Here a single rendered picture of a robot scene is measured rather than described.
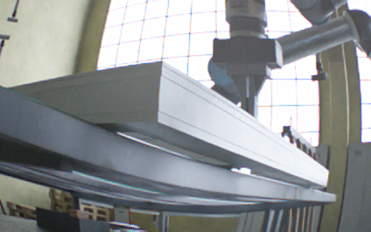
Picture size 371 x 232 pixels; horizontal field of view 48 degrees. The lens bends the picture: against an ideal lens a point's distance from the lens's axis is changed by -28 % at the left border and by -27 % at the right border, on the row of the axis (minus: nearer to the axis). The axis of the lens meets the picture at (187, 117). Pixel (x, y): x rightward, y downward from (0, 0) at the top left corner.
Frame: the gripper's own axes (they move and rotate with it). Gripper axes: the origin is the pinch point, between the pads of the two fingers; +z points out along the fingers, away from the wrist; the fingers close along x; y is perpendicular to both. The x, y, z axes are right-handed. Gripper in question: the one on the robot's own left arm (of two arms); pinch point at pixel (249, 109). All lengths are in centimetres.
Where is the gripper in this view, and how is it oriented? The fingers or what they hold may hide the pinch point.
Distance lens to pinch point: 96.9
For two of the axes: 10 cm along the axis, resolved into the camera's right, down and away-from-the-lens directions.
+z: -0.6, 9.8, -1.9
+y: -4.2, -2.0, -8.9
